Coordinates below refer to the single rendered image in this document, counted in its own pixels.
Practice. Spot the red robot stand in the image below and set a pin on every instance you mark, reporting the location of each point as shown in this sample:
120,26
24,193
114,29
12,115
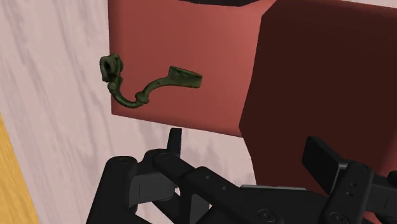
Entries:
186,37

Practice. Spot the green bronze curved ornament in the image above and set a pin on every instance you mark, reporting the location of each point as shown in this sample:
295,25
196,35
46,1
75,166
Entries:
183,77

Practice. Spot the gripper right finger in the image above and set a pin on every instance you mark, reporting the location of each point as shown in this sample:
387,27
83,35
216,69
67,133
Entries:
353,186

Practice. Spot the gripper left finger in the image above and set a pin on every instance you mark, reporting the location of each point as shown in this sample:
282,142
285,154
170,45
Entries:
198,183

